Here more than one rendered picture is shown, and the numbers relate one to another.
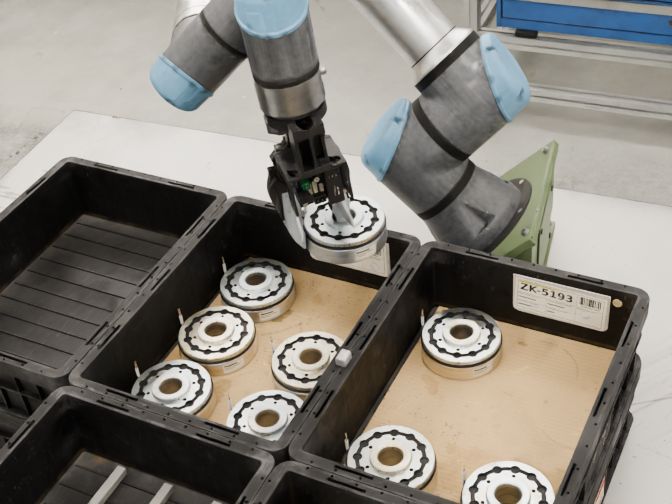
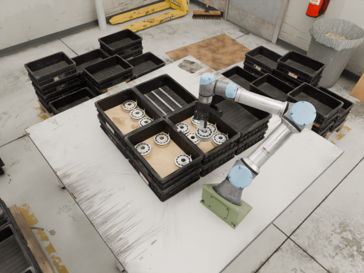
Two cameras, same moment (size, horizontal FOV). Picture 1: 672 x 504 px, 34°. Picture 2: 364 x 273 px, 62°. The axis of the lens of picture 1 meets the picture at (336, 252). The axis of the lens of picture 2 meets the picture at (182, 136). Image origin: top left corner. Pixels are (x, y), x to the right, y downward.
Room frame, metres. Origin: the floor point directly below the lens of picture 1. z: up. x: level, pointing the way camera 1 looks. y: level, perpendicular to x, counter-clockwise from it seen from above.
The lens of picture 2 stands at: (1.38, -1.21, 2.23)
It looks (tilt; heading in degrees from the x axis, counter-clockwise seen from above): 46 degrees down; 110
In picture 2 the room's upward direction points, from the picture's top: 2 degrees clockwise
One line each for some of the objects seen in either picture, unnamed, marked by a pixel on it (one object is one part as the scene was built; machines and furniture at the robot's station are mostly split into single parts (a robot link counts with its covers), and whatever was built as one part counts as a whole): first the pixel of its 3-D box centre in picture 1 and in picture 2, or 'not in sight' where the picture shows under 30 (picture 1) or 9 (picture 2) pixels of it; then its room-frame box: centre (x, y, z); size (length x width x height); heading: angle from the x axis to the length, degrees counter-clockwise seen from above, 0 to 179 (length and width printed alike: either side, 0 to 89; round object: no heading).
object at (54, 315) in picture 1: (74, 287); (234, 114); (1.18, 0.37, 0.87); 0.40 x 0.30 x 0.11; 149
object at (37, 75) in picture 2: not in sight; (56, 82); (-0.70, 0.67, 0.37); 0.40 x 0.30 x 0.45; 63
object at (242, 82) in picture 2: not in sight; (240, 86); (1.03, 1.54, 0.26); 0.40 x 0.30 x 0.23; 153
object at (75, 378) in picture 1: (254, 312); (201, 127); (1.03, 0.11, 0.92); 0.40 x 0.30 x 0.02; 149
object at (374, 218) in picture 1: (344, 219); (204, 131); (1.08, -0.01, 1.01); 0.10 x 0.10 x 0.01
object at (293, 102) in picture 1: (292, 87); (205, 97); (1.05, 0.03, 1.22); 0.08 x 0.08 x 0.05
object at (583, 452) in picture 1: (478, 375); (162, 147); (0.87, -0.15, 0.92); 0.40 x 0.30 x 0.02; 149
